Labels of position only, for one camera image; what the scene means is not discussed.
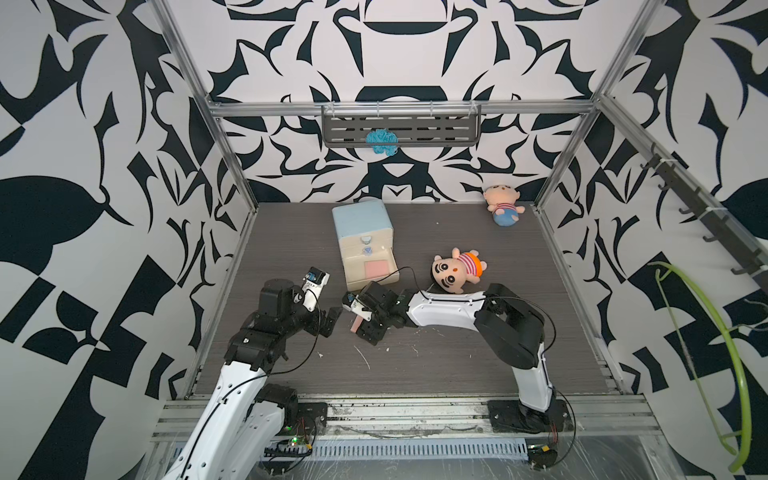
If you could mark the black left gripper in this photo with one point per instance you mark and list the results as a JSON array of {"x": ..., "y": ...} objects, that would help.
[{"x": 317, "y": 323}]

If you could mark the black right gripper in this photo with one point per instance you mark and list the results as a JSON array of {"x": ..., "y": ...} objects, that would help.
[{"x": 367, "y": 331}]

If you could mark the pink sticky note pad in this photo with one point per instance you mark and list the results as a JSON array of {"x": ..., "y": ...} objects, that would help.
[
  {"x": 375, "y": 269},
  {"x": 356, "y": 324}
]

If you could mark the pale blue drawer box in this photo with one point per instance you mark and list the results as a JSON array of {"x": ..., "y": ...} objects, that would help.
[{"x": 364, "y": 232}]

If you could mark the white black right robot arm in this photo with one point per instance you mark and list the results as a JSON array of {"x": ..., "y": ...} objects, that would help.
[{"x": 513, "y": 328}]

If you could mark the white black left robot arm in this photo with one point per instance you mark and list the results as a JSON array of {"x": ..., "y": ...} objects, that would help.
[{"x": 246, "y": 412}]

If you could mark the plush pig doll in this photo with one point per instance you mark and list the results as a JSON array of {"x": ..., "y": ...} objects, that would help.
[{"x": 455, "y": 271}]

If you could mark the small circuit board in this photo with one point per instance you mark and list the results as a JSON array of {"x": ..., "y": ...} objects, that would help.
[{"x": 291, "y": 448}]

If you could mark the plush boy doll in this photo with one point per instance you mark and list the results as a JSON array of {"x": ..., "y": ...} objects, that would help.
[{"x": 502, "y": 203}]

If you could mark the teal crumpled object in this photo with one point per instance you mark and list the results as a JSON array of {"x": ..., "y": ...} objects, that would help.
[{"x": 382, "y": 142}]

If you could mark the small black connector box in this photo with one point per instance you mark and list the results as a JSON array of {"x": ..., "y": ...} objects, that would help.
[{"x": 542, "y": 456}]

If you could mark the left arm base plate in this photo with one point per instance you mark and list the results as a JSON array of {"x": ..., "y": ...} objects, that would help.
[{"x": 305, "y": 418}]

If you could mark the white slotted cable duct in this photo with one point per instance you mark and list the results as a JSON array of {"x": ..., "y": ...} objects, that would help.
[{"x": 421, "y": 449}]

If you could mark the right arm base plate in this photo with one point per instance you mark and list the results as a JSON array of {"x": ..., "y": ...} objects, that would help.
[{"x": 513, "y": 416}]

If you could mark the grey wall shelf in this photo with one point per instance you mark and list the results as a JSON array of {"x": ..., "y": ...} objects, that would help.
[{"x": 415, "y": 124}]

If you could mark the black hook rail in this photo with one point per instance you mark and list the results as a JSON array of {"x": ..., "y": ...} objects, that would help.
[{"x": 723, "y": 226}]

